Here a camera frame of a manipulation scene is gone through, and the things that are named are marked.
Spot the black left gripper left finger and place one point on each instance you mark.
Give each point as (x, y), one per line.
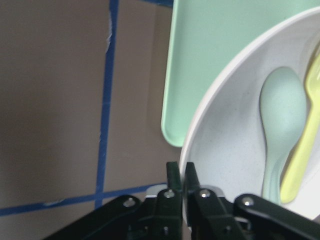
(173, 176)

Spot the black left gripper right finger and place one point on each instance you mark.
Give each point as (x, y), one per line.
(191, 181)

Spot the white round plate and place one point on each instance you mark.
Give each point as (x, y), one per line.
(225, 140)

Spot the yellow plastic fork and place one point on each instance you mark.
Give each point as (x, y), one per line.
(293, 177)

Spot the pale green plastic spoon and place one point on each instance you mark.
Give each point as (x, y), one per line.
(283, 113)

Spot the mint green plastic tray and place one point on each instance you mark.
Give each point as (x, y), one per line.
(205, 36)

